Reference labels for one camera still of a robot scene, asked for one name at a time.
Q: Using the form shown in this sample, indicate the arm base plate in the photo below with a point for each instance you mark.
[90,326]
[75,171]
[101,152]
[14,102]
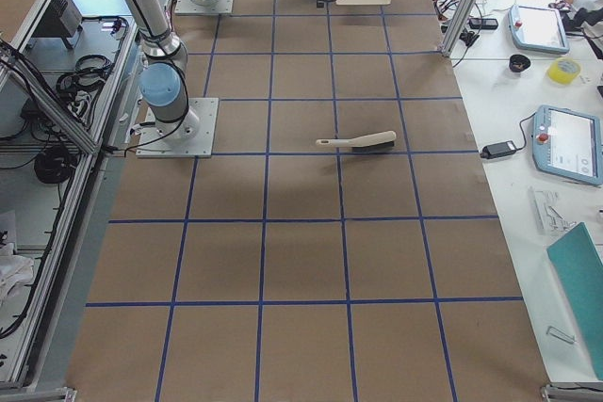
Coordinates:
[203,7]
[194,137]

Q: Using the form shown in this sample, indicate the white hand brush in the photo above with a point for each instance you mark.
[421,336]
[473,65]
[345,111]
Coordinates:
[377,142]

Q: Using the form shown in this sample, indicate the metal hex key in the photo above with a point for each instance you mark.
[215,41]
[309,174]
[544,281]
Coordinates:
[560,335]

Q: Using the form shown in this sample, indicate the yellow tape roll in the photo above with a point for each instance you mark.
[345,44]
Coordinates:
[563,70]

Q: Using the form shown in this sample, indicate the blue teach pendant far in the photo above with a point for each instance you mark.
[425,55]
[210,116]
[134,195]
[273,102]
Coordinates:
[537,29]

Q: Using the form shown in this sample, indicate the black adapter on desk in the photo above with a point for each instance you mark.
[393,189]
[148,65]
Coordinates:
[498,150]

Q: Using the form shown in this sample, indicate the aluminium frame post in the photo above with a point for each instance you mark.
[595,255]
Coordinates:
[466,2]

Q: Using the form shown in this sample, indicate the grey control box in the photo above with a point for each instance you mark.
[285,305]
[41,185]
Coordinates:
[61,20]

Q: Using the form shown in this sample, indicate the blue teach pendant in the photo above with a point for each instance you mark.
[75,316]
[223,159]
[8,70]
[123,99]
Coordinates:
[537,29]
[568,144]

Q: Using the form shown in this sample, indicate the teal folder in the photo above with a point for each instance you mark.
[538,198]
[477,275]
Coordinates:
[579,270]

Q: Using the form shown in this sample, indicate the blue teach pendant near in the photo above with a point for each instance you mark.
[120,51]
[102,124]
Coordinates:
[568,144]

